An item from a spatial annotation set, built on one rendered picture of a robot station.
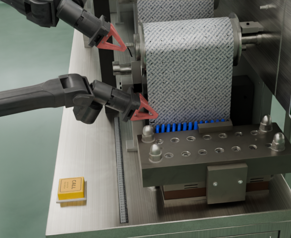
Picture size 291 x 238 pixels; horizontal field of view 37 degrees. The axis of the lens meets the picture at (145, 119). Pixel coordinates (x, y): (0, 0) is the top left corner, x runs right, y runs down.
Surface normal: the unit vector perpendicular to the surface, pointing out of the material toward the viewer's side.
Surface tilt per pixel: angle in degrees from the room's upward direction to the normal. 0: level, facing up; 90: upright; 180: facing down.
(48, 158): 0
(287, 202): 0
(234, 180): 90
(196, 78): 90
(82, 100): 110
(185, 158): 0
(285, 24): 90
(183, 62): 90
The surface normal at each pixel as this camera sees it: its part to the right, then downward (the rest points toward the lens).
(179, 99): 0.09, 0.50
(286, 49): -0.99, 0.09
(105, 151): -0.05, -0.86
